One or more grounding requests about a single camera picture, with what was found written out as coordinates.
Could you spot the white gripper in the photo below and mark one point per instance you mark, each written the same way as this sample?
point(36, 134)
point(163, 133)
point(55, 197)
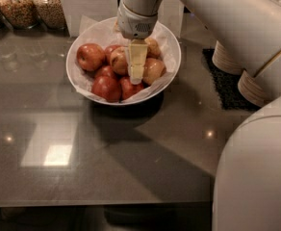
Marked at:
point(135, 24)

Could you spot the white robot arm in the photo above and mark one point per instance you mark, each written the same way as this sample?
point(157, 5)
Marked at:
point(247, 195)

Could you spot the bruised yellow apple back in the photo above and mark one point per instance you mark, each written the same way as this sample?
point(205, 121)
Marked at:
point(153, 49)

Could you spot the red-yellow apple centre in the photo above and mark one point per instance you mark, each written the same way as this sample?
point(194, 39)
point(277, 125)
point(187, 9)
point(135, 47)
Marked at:
point(118, 61)

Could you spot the yellow-red apple right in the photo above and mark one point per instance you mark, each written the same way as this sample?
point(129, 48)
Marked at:
point(153, 70)

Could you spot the red apple back middle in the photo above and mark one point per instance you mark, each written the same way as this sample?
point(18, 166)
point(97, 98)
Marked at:
point(109, 50)

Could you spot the small red apple middle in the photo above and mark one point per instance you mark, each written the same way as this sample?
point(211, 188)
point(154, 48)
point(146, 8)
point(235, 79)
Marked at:
point(105, 70)

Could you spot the white bowl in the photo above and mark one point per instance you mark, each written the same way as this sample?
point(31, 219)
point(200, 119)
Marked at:
point(171, 48)

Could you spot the red apple front right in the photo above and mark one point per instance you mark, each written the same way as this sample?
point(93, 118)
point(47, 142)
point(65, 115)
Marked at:
point(128, 89)

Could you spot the red apple far left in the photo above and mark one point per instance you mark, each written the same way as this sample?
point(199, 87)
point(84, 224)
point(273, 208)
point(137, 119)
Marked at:
point(90, 56)

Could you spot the red apple front left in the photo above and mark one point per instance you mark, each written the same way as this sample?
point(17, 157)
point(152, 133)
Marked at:
point(107, 88)

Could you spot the white paper liner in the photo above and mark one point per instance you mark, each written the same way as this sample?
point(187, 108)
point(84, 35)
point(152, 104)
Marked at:
point(98, 32)

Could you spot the right white sign panel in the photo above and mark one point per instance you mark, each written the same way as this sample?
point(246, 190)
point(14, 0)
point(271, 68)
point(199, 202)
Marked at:
point(171, 15)

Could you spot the white sign panel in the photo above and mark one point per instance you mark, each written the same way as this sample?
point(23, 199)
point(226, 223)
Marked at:
point(171, 15)
point(91, 10)

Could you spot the left white sign panel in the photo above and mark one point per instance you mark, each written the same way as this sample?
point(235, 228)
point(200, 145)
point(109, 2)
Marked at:
point(91, 10)

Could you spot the back stack paper bowls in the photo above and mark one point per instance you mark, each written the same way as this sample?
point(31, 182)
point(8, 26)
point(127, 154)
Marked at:
point(224, 61)

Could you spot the stack paper bowls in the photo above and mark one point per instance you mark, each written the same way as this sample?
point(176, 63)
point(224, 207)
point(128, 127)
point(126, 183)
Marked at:
point(251, 91)
point(224, 61)

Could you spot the right glass cereal jar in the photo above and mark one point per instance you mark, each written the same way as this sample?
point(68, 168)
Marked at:
point(51, 13)

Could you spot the black rubber mat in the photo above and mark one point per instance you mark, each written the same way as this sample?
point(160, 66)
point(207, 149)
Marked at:
point(226, 86)

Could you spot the front stack paper bowls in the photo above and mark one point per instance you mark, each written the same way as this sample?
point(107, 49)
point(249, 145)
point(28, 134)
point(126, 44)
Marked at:
point(251, 91)

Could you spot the middle glass cereal jar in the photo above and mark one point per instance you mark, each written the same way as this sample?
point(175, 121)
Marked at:
point(21, 14)

